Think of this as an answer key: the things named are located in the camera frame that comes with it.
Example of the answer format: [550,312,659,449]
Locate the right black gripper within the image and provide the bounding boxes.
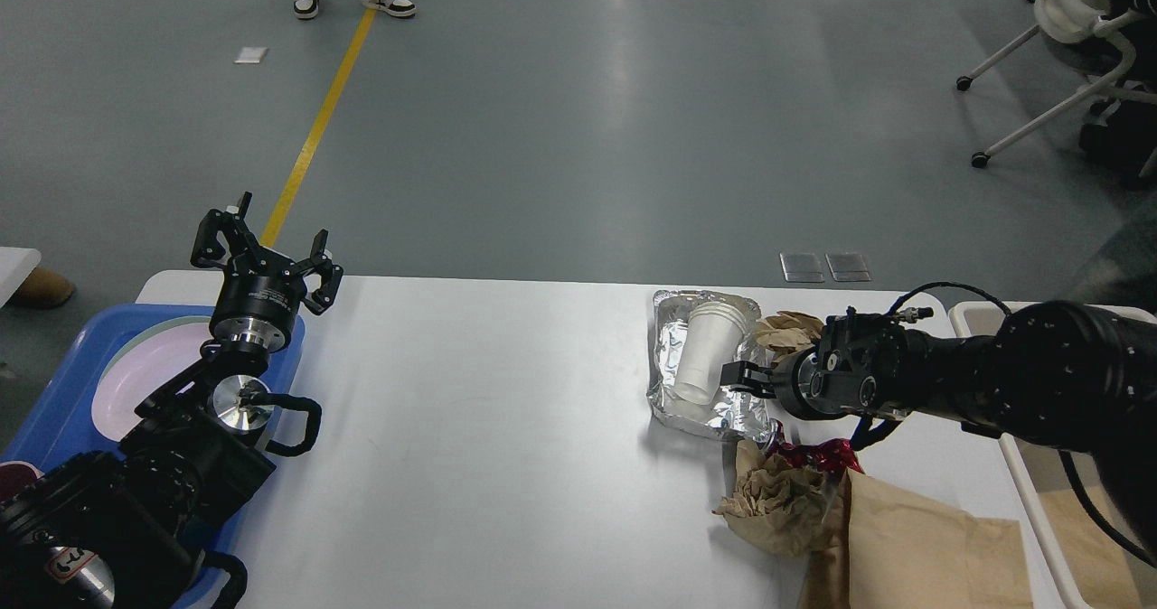
[720,348,846,421]

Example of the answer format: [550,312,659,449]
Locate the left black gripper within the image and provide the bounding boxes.
[190,192,342,353]

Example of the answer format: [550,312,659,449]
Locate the aluminium foil tray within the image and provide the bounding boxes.
[647,289,778,445]

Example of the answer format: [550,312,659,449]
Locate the white paper cups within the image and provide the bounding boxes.
[673,301,749,406]

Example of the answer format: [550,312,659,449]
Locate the red foil wrapper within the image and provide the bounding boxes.
[757,421,865,474]

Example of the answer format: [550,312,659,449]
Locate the pink plate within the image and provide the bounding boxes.
[90,330,211,443]

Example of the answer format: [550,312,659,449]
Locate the brown paper sheet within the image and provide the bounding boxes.
[797,472,1034,608]

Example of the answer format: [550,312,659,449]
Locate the pink mug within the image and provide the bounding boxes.
[0,460,43,502]

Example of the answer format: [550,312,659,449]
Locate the brown paper bag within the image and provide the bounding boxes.
[1039,490,1143,608]

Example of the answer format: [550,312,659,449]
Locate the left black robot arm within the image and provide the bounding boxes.
[3,192,342,608]

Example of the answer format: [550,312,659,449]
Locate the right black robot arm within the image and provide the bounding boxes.
[720,295,1156,567]

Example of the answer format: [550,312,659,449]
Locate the crumpled brown paper ball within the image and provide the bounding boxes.
[753,310,825,361]

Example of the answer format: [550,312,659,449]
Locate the left metal floor plate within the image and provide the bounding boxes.
[778,252,826,284]

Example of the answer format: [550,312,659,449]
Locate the metal floor plate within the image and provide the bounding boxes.
[825,252,872,283]
[778,252,826,284]

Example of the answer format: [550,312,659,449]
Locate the right metal floor plate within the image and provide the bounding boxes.
[825,252,872,283]

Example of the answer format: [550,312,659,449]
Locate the person with tan boot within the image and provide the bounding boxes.
[9,267,76,310]

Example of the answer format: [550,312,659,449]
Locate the white side table corner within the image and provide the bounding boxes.
[0,245,42,307]

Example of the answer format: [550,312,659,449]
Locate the beige plastic bin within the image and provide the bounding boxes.
[949,301,1154,608]

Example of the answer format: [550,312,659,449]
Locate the person in dark clothes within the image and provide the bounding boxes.
[1079,0,1156,190]

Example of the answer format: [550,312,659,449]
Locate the office chair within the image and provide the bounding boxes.
[955,0,1154,169]

